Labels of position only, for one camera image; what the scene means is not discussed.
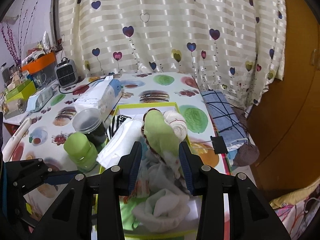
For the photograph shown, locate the brown fabric pouch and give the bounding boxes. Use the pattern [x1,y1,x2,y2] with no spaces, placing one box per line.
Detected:
[233,142,260,167]

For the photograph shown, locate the purple decorative twigs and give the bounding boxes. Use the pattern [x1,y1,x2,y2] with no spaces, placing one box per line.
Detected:
[1,0,39,66]

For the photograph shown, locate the light green cloth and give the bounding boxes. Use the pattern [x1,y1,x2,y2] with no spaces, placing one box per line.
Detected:
[120,196,147,231]

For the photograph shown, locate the white curved plastic piece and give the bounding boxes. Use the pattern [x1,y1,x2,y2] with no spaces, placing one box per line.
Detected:
[2,118,31,162]

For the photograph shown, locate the blue wet wipes pack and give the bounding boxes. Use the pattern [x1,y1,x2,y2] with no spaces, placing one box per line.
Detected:
[26,87,53,113]

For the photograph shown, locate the grey small heater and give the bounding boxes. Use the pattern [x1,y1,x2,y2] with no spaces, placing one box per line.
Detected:
[54,57,79,88]

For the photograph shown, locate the green towel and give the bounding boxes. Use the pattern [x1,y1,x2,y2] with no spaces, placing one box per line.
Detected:
[142,108,182,163]

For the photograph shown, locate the wooden wardrobe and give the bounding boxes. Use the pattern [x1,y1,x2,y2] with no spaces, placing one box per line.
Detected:
[248,0,319,200]

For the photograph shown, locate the grey work glove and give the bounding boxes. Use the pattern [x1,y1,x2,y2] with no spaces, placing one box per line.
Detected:
[146,151,189,195]

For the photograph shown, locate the blue checked cloth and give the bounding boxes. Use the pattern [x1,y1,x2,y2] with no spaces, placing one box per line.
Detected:
[201,90,248,152]

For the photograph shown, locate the green lidded jar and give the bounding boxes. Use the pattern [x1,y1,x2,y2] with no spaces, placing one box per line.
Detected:
[63,132,98,172]

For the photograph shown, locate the white tissue pack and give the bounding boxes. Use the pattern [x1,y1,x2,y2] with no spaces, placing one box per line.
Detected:
[74,76,122,121]

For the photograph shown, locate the orange storage box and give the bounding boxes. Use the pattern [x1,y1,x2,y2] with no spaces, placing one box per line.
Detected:
[22,51,56,74]

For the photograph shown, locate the white towel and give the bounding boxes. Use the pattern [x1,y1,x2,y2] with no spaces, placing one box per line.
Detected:
[96,119,143,169]

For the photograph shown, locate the black binder clip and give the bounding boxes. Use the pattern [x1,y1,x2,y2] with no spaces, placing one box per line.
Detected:
[210,136,228,154]

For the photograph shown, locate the clear lidded container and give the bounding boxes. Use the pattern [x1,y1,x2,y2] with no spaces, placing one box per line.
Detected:
[73,108,107,146]

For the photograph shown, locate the chevron patterned box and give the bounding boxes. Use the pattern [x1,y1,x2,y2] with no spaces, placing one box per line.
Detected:
[2,102,27,120]

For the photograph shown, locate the green cardboard box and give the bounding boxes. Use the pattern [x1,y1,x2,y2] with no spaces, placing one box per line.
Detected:
[5,79,36,102]

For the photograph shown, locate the black white striped sock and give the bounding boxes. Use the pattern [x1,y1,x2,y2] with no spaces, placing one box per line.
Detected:
[106,115,131,141]

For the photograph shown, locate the heart patterned curtain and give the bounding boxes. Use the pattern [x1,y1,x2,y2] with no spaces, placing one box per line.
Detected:
[59,0,286,107]

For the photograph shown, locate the green rimmed white tray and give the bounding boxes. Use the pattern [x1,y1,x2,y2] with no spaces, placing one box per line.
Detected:
[97,108,200,237]

